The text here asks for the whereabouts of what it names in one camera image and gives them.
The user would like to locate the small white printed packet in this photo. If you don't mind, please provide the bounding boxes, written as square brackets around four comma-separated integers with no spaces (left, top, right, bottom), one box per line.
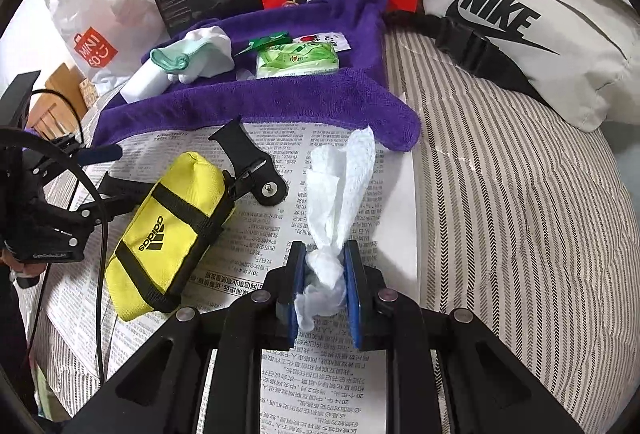
[292,33,350,52]

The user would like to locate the white and mint sock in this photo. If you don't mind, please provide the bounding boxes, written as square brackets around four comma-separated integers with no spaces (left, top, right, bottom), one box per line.
[150,26,236,86]

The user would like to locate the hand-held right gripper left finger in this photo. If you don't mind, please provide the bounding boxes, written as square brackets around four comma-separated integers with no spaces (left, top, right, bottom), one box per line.
[62,240,308,434]

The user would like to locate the green wet wipes pack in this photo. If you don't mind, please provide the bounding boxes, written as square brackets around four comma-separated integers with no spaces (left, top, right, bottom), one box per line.
[255,41,341,79]

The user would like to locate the white plastic bag orange print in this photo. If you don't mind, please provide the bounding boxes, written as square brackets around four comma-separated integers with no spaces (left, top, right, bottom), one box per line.
[42,0,168,82]

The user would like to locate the white waist bag black strap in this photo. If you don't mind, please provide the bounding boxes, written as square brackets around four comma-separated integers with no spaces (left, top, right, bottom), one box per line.
[385,0,640,132]

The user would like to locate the small green sachet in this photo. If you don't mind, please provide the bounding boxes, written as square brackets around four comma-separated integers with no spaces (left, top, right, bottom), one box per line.
[235,31,291,57]

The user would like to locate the wooden furniture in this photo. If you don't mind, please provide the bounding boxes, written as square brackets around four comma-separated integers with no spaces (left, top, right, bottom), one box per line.
[27,61,101,140]

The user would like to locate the person's left hand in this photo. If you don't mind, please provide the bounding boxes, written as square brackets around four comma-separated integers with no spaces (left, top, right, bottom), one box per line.
[0,246,38,289]

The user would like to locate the yellow pouch black straps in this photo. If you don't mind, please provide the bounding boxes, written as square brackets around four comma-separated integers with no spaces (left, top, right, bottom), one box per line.
[107,151,237,321]

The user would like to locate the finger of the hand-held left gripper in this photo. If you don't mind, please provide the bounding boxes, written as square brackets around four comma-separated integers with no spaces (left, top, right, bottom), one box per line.
[97,116,290,217]
[27,136,125,180]

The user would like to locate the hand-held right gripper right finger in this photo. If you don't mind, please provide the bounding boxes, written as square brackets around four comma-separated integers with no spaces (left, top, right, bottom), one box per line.
[344,239,586,434]

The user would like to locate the newspaper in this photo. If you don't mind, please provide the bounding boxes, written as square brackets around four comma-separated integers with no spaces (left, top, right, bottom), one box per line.
[47,121,418,434]

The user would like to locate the purple towel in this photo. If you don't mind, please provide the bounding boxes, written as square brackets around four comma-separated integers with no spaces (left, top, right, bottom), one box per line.
[92,0,422,154]

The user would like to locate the white tissue paper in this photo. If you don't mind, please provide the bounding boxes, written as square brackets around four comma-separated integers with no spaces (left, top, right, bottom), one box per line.
[292,126,376,332]

